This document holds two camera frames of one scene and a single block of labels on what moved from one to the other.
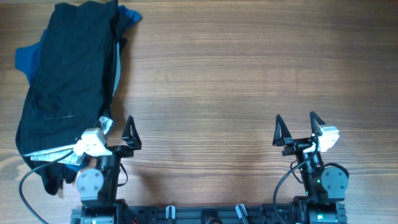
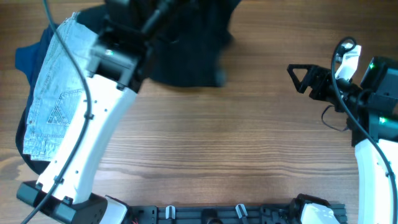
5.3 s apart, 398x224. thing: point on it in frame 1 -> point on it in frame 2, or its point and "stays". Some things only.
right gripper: x=297 y=145 -> x=321 y=76
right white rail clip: x=240 y=210 stays
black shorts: x=72 y=85 -> x=193 y=54
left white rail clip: x=173 y=211 stays
